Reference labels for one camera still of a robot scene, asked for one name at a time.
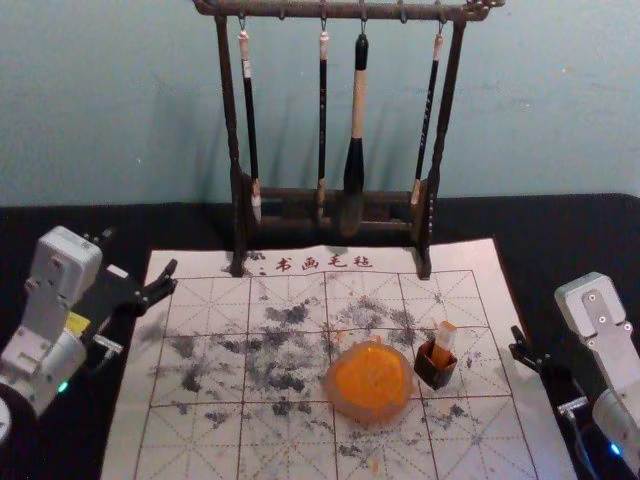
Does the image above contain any dark wooden brush rack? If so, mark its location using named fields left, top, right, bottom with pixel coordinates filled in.
left=192, top=0, right=506, bottom=280

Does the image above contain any white felt mat red grid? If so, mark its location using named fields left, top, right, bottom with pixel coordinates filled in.
left=99, top=237, right=577, bottom=480

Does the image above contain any right gripper thin cable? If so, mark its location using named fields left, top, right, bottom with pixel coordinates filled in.
left=556, top=396, right=602, bottom=480

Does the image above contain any large tan black calligraphy brush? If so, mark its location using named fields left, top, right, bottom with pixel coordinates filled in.
left=335, top=33, right=372, bottom=237

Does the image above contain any orange and white stick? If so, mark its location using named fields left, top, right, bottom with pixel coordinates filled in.
left=430, top=319, right=459, bottom=367

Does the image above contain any small dark square cup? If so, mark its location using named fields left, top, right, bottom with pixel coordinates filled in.
left=413, top=339, right=459, bottom=392

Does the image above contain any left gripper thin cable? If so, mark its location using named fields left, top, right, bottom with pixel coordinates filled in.
left=88, top=333, right=125, bottom=377

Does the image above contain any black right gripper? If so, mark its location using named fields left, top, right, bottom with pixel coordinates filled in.
left=508, top=324, right=600, bottom=429

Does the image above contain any orange paint dish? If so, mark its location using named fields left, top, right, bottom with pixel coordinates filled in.
left=323, top=338, right=417, bottom=427

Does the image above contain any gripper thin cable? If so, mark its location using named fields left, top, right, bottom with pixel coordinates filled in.
left=556, top=396, right=602, bottom=480
left=88, top=333, right=125, bottom=377

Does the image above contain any black table cloth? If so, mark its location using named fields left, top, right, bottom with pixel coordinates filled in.
left=0, top=192, right=640, bottom=480

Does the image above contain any thin black calligraphy brush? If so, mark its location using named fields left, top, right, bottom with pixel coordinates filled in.
left=238, top=29, right=264, bottom=225
left=315, top=30, right=332, bottom=224
left=409, top=31, right=447, bottom=207

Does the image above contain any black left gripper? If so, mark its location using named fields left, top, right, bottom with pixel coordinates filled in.
left=68, top=227, right=180, bottom=343

